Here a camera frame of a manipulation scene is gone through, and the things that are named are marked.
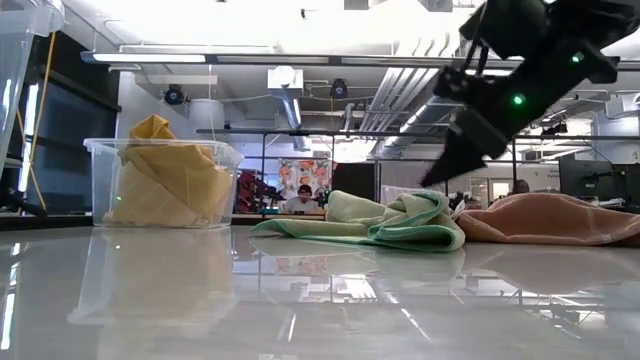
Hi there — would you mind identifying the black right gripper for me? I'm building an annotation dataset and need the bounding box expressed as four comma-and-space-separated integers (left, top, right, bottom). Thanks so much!
419, 39, 621, 189

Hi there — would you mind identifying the bright green towel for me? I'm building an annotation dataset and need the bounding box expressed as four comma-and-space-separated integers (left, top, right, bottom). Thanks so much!
368, 191, 467, 253

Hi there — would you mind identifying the pink towel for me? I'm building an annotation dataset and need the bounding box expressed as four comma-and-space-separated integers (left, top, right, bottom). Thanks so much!
455, 192, 640, 248

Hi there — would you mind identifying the pale green towel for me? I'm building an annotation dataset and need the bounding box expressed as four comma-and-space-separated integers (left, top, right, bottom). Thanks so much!
249, 189, 401, 239

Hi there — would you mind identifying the light orange checked towel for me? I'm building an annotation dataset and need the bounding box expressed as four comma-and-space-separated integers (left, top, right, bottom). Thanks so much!
103, 160, 224, 227

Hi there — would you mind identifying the clear plastic bin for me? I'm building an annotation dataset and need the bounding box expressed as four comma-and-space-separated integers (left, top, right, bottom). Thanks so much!
0, 0, 66, 174
83, 137, 245, 230

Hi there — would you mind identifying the black panel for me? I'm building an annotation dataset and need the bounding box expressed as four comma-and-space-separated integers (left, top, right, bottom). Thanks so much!
332, 162, 376, 204

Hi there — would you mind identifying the black office monitor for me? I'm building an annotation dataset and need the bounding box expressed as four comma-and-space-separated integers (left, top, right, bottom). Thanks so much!
558, 159, 640, 199

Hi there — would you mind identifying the orange flower poster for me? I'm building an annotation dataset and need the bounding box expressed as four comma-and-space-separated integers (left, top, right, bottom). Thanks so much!
277, 158, 332, 187

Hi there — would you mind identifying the black metal rack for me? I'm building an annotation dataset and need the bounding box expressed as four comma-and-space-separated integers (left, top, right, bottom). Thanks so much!
196, 127, 640, 216

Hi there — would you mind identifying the white ceiling lamp box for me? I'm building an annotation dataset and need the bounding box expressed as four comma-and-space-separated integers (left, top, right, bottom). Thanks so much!
267, 65, 304, 90

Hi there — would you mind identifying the white cylinder tank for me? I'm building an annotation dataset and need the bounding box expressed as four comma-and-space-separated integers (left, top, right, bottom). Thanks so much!
188, 98, 226, 135

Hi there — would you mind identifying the long ceiling light fixture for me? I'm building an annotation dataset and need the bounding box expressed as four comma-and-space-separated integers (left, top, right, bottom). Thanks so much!
79, 48, 501, 70

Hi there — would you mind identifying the silver ventilation duct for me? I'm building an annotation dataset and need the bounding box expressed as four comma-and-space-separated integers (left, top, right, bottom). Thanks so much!
359, 67, 466, 156

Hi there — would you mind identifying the black aluminium table frame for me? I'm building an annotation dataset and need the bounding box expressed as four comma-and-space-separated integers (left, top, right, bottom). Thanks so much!
0, 213, 326, 232

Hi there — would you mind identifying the yellow cable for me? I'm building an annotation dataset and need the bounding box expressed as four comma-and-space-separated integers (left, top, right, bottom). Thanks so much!
27, 32, 57, 217

